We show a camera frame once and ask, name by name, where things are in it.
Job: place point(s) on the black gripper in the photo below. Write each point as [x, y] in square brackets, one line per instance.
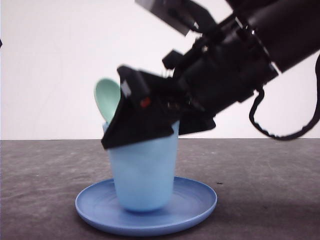
[225, 65]

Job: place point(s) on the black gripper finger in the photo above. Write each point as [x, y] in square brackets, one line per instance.
[148, 107]

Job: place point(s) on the mint green plastic spoon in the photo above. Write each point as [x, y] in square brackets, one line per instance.
[107, 94]

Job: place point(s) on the light blue plastic cup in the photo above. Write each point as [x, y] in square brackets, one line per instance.
[143, 173]

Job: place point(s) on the blue plastic plate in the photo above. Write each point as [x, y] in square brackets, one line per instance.
[191, 203]

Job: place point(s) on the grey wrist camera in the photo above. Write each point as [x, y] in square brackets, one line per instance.
[182, 15]

